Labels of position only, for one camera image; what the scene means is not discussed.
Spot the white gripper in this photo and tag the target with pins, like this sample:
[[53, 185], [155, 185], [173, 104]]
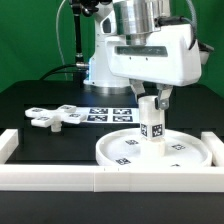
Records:
[[165, 59]]

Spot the white round table top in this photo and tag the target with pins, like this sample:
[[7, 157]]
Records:
[[128, 147]]

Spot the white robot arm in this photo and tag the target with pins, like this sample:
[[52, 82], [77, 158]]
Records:
[[139, 41]]

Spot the white marker sheet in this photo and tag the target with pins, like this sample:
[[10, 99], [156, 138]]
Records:
[[99, 115]]

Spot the white right fence bar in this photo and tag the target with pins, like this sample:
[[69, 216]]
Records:
[[216, 146]]

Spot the white fence bar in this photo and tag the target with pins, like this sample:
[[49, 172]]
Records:
[[8, 143], [109, 179], [216, 146]]

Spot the white cross-shaped table base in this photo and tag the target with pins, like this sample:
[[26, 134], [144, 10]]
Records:
[[45, 118]]

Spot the white left fence bar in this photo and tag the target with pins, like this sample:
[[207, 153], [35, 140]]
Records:
[[8, 143]]

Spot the white front fence bar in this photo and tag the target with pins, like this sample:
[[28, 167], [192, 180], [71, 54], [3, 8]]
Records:
[[109, 179]]

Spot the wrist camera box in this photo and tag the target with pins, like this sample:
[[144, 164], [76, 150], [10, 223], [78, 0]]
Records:
[[205, 50]]

